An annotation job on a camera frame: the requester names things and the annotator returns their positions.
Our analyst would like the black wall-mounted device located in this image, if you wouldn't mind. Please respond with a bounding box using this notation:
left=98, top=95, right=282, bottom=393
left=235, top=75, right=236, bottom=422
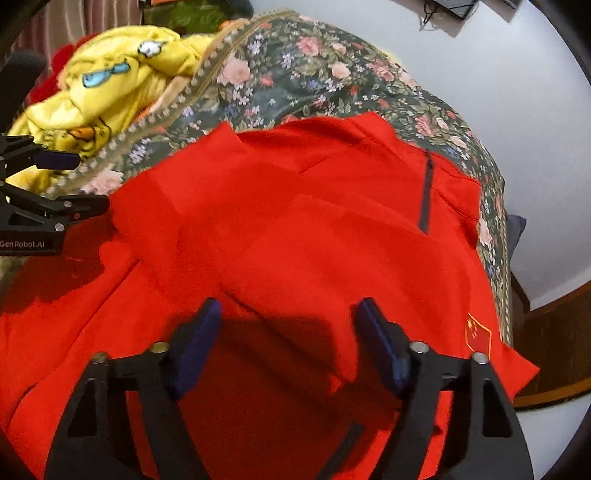
left=423, top=0, right=479, bottom=25

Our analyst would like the dark floral bedspread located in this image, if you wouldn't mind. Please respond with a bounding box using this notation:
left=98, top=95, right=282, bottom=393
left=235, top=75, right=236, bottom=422
left=46, top=11, right=513, bottom=343

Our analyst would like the striped pink curtain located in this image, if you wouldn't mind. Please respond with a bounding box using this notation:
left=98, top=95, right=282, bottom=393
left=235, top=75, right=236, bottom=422
left=13, top=0, right=141, bottom=59

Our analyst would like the yellow cartoon blanket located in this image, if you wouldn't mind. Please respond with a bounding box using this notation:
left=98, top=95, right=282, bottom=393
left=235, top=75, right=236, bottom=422
left=8, top=25, right=219, bottom=195

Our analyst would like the red zip jacket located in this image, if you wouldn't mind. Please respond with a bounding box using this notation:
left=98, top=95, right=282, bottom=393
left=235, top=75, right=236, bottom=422
left=1, top=113, right=537, bottom=479

